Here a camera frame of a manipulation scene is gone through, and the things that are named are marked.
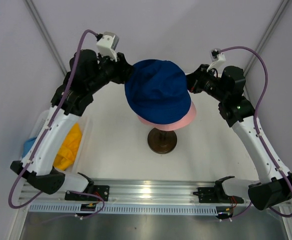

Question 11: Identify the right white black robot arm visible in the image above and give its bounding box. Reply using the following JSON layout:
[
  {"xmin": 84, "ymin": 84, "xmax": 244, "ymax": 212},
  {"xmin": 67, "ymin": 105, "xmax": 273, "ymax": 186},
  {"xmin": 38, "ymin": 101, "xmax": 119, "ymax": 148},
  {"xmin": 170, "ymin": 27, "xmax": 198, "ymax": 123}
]
[{"xmin": 186, "ymin": 64, "xmax": 292, "ymax": 211}]

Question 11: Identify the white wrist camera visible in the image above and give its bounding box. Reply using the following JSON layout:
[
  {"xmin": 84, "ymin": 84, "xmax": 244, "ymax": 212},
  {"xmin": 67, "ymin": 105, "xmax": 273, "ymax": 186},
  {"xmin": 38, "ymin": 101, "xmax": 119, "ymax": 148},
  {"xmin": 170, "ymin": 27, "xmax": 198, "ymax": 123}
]
[
  {"xmin": 96, "ymin": 31, "xmax": 119, "ymax": 62},
  {"xmin": 207, "ymin": 48, "xmax": 226, "ymax": 71}
]

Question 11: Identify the left aluminium corner post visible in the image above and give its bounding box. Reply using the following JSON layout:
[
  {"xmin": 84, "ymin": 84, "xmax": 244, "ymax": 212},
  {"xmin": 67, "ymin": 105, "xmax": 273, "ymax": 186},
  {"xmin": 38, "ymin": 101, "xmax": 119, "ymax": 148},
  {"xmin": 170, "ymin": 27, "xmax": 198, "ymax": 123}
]
[{"xmin": 23, "ymin": 0, "xmax": 67, "ymax": 76}]

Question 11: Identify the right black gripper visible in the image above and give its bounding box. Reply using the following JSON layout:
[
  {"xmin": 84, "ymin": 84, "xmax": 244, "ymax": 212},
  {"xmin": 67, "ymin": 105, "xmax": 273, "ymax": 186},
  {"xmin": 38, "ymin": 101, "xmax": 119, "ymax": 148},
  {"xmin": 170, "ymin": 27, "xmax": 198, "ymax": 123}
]
[{"xmin": 177, "ymin": 64, "xmax": 227, "ymax": 103}]

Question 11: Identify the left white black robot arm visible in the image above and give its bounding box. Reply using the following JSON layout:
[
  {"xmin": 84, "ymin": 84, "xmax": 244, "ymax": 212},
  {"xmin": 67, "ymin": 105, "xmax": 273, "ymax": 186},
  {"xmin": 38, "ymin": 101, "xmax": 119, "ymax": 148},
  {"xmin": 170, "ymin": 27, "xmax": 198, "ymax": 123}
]
[{"xmin": 10, "ymin": 49, "xmax": 133, "ymax": 201}]

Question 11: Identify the yellow hat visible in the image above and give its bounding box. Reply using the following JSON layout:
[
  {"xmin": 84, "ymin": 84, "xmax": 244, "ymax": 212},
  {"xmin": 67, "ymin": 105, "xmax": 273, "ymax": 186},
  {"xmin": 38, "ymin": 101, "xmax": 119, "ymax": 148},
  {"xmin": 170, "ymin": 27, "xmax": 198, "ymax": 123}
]
[{"xmin": 53, "ymin": 123, "xmax": 82, "ymax": 171}]

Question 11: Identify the white plastic basket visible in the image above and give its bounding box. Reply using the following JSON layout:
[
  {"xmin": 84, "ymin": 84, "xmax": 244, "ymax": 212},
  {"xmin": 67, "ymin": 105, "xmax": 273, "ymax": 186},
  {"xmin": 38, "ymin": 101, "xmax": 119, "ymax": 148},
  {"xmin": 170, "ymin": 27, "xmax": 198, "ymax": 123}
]
[{"xmin": 29, "ymin": 109, "xmax": 92, "ymax": 173}]

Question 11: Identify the aluminium corner post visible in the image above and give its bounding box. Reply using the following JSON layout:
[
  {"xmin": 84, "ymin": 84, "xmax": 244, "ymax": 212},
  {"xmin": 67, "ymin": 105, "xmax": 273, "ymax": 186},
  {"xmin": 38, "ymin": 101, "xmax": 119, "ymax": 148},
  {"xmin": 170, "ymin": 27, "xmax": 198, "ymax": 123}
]
[
  {"xmin": 23, "ymin": 0, "xmax": 67, "ymax": 76},
  {"xmin": 243, "ymin": 0, "xmax": 292, "ymax": 76}
]

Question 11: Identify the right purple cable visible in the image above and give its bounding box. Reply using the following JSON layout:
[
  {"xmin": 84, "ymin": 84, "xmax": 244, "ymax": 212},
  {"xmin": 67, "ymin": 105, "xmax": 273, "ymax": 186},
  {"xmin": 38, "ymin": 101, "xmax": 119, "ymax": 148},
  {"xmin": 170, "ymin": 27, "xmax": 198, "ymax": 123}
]
[{"xmin": 217, "ymin": 45, "xmax": 292, "ymax": 217}]

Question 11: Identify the pink bucket hat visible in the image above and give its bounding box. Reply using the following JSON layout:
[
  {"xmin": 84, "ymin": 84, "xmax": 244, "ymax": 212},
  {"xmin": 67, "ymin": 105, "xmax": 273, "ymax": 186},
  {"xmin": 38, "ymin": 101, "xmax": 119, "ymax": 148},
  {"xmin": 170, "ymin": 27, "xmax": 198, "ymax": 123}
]
[{"xmin": 137, "ymin": 102, "xmax": 197, "ymax": 132}]

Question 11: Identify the aluminium mounting rail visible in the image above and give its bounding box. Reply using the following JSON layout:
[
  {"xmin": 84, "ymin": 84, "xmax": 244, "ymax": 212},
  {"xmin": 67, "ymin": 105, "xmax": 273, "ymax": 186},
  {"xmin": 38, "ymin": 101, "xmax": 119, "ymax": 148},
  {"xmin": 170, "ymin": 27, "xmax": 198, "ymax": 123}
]
[{"xmin": 18, "ymin": 178, "xmax": 292, "ymax": 208}]

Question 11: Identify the light blue hat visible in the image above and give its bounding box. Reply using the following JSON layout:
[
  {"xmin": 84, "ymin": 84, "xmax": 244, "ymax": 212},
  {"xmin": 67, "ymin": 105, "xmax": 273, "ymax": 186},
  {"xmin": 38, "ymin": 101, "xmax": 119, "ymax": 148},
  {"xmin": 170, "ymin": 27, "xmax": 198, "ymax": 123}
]
[{"xmin": 21, "ymin": 137, "xmax": 37, "ymax": 158}]

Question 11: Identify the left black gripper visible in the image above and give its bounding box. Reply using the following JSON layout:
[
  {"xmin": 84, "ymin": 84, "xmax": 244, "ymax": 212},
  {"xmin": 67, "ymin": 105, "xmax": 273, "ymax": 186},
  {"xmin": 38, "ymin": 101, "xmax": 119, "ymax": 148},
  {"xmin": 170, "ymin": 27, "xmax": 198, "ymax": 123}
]
[{"xmin": 88, "ymin": 51, "xmax": 136, "ymax": 94}]

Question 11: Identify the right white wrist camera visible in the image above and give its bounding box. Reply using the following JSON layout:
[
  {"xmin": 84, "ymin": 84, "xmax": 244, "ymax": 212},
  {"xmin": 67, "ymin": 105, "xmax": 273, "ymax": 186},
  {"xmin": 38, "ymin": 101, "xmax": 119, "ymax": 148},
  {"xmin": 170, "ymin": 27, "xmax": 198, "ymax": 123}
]
[{"xmin": 207, "ymin": 48, "xmax": 226, "ymax": 71}]

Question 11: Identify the white slotted cable duct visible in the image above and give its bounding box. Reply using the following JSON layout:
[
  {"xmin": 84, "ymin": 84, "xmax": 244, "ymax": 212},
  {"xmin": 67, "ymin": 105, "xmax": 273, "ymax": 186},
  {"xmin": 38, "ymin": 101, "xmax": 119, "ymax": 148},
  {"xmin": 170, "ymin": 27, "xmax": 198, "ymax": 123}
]
[{"xmin": 29, "ymin": 203, "xmax": 218, "ymax": 216}]

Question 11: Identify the right aluminium corner post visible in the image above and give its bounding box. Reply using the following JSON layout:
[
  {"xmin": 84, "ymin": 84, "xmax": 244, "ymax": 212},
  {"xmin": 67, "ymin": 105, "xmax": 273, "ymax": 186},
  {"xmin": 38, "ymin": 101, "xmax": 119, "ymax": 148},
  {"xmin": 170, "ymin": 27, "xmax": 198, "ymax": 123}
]
[{"xmin": 243, "ymin": 0, "xmax": 292, "ymax": 76}]

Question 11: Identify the dark round wooden stand base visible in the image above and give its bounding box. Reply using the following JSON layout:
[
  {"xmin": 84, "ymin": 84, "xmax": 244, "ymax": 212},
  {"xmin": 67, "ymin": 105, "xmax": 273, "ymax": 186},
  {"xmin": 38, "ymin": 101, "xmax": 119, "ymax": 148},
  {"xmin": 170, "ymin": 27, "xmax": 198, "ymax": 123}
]
[{"xmin": 147, "ymin": 128, "xmax": 177, "ymax": 155}]

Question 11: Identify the dark blue bucket hat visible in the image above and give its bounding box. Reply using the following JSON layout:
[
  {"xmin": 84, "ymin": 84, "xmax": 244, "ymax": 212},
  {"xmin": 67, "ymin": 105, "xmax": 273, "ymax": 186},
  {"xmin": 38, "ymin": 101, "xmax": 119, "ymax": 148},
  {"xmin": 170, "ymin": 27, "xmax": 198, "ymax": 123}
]
[{"xmin": 125, "ymin": 59, "xmax": 191, "ymax": 125}]

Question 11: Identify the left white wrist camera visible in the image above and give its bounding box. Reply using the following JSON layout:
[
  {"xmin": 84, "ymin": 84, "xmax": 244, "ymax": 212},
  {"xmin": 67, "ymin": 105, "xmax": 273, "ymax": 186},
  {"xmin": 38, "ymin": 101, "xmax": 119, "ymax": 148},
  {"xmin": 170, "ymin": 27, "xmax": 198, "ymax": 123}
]
[{"xmin": 96, "ymin": 31, "xmax": 119, "ymax": 62}]

